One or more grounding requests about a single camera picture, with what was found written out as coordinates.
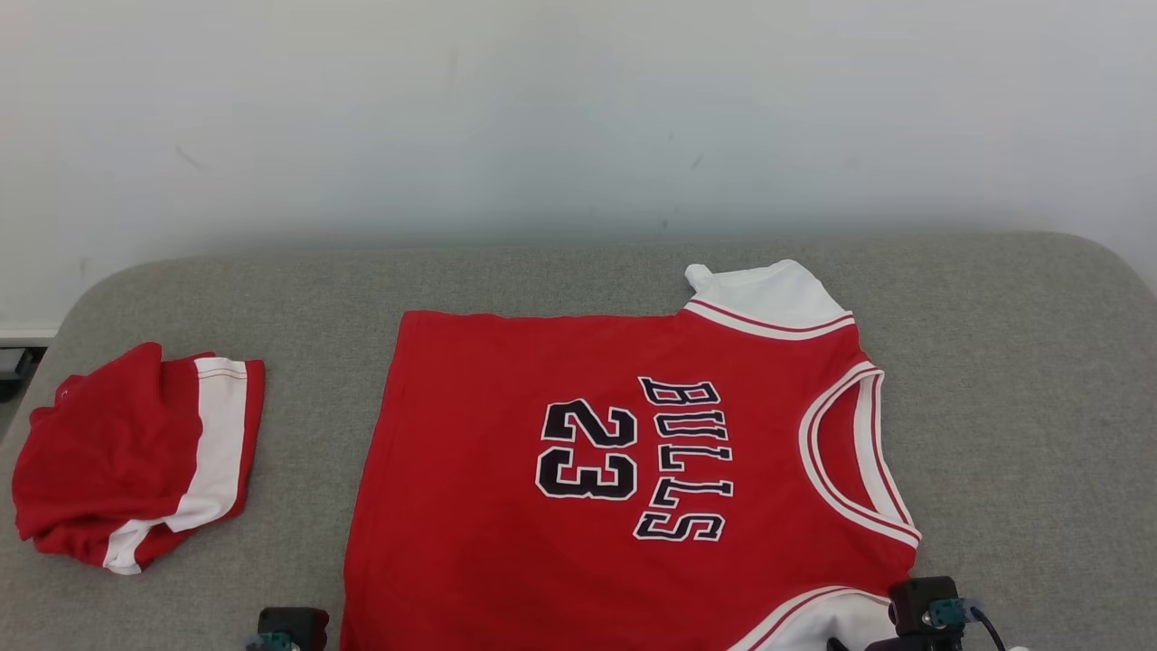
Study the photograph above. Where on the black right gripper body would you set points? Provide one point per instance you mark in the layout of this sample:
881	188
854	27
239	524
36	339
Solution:
913	645

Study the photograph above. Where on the red Bulls 23 jersey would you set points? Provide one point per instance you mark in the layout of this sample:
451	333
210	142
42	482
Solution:
470	542

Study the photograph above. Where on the red shorts with white stripe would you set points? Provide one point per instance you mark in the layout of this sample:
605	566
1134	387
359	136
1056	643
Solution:
108	443

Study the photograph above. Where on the dark grey box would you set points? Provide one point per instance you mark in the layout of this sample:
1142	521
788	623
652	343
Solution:
14	371

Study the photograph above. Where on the teal right camera connector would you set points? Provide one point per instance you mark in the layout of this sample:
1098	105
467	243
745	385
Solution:
947	613

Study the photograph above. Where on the teal camera connector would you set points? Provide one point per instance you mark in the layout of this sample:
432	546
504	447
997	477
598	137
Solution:
271	643
947	613

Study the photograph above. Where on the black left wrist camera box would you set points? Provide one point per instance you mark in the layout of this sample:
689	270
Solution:
294	624

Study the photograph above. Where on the teal left camera connector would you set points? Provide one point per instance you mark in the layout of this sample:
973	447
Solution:
271	643

